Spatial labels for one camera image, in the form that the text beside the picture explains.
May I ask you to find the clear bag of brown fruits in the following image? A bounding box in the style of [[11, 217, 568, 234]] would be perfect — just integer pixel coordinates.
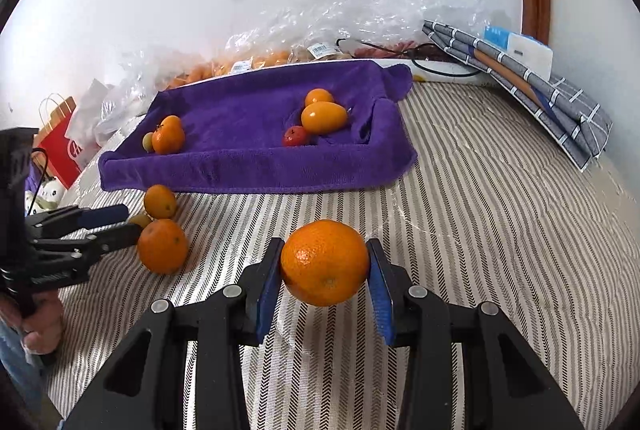
[[287, 43, 356, 61]]

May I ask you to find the clear plastic bag of oranges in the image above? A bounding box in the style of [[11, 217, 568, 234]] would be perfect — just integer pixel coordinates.
[[160, 50, 291, 91]]

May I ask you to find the white plush toy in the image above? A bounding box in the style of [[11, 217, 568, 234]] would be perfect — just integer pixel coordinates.
[[25, 177, 66, 213]]

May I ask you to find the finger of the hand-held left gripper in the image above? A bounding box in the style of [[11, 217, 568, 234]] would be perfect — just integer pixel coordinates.
[[30, 224, 143, 263], [25, 204, 130, 238]]

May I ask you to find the empty clear plastic bag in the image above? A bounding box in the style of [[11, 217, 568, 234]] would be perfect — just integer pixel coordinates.
[[95, 45, 171, 146]]

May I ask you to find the large navel orange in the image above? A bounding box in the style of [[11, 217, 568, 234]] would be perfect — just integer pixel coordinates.
[[280, 219, 371, 307]]

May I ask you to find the person's left hand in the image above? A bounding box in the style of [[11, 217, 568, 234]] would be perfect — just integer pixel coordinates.
[[0, 295, 66, 356]]

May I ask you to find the small red fruit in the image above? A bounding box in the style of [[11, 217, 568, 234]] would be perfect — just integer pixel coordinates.
[[283, 125, 311, 147]]

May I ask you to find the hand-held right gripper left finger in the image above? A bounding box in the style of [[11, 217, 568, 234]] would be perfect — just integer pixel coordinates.
[[62, 237, 286, 430]]

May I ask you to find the clear bag of red fruits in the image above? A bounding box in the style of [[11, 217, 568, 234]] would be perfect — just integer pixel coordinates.
[[355, 40, 436, 60]]

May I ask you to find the crumpled clear plastic bag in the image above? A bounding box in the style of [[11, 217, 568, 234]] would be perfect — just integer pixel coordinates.
[[225, 0, 521, 61]]

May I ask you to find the red paper bag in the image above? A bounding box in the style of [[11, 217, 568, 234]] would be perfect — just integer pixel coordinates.
[[37, 95, 83, 190]]

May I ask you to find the orange with dark stem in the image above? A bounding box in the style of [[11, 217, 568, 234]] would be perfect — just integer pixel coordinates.
[[151, 115, 186, 155]]

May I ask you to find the purple towel covered tray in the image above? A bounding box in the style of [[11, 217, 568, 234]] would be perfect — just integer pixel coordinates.
[[98, 60, 419, 194]]

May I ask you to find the striped bed sheet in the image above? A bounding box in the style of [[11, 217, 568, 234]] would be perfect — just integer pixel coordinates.
[[42, 80, 640, 430]]

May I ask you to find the oval yellow-orange fruit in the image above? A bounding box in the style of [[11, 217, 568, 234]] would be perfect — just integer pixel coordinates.
[[300, 102, 349, 134]]

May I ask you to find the purple cloth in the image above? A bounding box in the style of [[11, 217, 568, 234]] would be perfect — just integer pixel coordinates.
[[25, 160, 45, 192]]

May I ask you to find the blue and white tissue box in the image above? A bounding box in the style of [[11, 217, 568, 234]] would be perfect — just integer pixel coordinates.
[[482, 25, 554, 81]]

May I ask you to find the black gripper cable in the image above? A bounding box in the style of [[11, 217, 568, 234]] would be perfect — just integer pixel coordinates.
[[26, 148, 49, 217]]

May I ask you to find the folded grey plaid cloth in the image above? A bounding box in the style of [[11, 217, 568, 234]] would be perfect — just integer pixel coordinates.
[[421, 19, 613, 170]]

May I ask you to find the white plastic bag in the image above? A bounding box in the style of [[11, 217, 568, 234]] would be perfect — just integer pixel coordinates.
[[65, 78, 118, 146]]

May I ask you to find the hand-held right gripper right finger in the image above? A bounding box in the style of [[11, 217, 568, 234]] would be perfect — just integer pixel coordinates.
[[365, 237, 586, 430]]

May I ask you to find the person's jeans leg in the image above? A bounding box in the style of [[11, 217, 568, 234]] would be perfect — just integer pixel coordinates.
[[0, 322, 48, 416]]

